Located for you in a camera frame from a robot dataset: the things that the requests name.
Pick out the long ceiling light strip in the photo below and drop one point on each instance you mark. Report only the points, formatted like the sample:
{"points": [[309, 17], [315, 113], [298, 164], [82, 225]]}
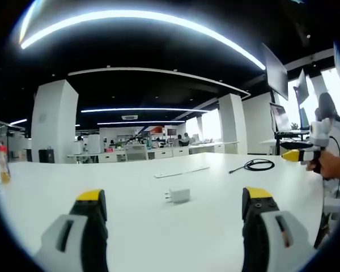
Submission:
{"points": [[136, 15]]}

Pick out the black cabinet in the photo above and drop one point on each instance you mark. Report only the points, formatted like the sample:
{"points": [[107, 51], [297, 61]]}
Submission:
{"points": [[46, 156]]}

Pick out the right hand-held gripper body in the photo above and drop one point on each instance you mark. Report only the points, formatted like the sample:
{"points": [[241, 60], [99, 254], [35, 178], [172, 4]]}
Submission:
{"points": [[320, 133]]}

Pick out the large black monitor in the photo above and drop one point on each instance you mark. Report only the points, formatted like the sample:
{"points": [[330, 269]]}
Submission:
{"points": [[276, 73]]}

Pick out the flat white strip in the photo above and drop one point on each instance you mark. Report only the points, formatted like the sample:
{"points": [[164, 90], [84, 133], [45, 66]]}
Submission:
{"points": [[181, 171]]}

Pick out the orange drink bottle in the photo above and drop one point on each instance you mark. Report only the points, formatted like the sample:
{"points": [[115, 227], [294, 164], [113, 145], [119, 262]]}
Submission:
{"points": [[3, 164]]}

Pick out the white desk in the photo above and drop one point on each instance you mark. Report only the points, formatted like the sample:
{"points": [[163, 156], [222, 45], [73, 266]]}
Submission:
{"points": [[158, 232]]}

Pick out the person's right hand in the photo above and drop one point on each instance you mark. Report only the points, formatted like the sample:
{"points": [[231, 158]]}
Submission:
{"points": [[324, 167]]}

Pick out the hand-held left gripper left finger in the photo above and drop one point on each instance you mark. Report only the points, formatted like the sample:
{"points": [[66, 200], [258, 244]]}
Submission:
{"points": [[73, 243]]}

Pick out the white charger adapter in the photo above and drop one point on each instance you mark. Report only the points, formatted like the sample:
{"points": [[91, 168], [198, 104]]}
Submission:
{"points": [[180, 196]]}

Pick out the small black monitor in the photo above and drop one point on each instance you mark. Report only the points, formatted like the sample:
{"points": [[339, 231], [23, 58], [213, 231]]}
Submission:
{"points": [[301, 88]]}

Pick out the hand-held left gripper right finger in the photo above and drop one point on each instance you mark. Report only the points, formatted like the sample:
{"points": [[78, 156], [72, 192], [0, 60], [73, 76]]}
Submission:
{"points": [[272, 235]]}

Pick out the open laptop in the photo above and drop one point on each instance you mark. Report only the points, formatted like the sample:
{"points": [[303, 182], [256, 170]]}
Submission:
{"points": [[282, 119]]}

